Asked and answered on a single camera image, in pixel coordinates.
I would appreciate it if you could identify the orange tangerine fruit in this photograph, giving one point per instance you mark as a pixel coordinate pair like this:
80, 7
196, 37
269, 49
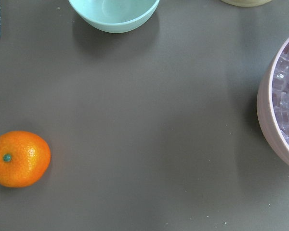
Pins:
24, 158

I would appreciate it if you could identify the mint green bowl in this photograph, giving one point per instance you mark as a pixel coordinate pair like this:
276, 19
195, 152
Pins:
115, 16

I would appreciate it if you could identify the pink bowl of ice cubes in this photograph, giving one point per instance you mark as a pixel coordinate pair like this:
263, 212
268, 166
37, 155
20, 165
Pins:
265, 110

